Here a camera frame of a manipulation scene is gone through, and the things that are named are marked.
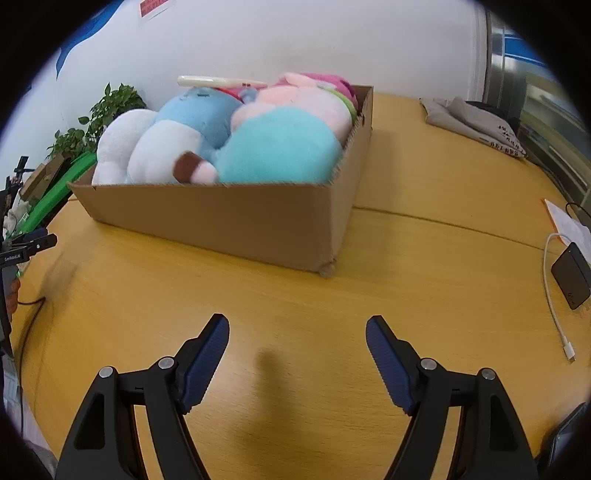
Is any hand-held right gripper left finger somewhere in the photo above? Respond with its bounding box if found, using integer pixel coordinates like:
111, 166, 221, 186
56, 314, 230, 480

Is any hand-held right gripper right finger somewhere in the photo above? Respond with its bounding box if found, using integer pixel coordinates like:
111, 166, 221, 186
366, 316, 541, 480

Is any white panda plush toy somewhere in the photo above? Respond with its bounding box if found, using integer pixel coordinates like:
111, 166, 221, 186
91, 109, 155, 185

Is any brown cardboard box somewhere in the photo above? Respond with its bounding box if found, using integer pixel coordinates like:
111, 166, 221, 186
67, 84, 374, 279

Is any blue plush toy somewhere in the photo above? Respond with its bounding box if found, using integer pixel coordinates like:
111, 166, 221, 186
128, 87, 245, 185

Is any pink pig plush toy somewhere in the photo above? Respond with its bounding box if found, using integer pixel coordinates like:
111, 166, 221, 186
173, 71, 356, 185

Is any magenta bear plush toy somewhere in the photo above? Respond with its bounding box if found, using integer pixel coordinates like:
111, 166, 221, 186
314, 74, 359, 109

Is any green table cloth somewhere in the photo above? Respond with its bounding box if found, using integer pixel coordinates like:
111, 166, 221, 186
14, 152, 98, 278

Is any small open cardboard carton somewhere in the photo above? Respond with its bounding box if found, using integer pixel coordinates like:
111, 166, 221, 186
21, 154, 65, 201

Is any small potted green plant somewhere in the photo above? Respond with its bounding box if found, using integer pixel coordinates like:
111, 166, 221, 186
46, 128, 88, 160

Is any large potted green plant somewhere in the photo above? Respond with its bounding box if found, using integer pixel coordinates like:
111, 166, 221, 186
83, 83, 146, 139

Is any black device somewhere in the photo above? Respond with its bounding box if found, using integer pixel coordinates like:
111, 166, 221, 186
540, 401, 589, 480

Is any black power adapter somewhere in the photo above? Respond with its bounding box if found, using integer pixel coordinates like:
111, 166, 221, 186
551, 242, 591, 311

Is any cream plastic bar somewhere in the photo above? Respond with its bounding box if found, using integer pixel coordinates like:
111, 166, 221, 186
178, 75, 267, 89

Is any grey cloth bag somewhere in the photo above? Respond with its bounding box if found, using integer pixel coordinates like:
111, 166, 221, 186
419, 96, 528, 160

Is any metal display shelf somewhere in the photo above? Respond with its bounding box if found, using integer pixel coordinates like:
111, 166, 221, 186
519, 74, 591, 199

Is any blue glass banner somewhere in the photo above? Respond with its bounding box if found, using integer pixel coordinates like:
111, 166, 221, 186
503, 34, 550, 65

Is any white charging cable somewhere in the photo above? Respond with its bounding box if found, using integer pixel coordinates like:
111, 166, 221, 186
542, 233, 578, 363

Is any blue wall stripe decal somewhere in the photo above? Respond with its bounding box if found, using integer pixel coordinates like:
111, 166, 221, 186
55, 0, 139, 79

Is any red wall sign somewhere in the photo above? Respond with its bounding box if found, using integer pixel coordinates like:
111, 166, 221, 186
139, 0, 171, 20

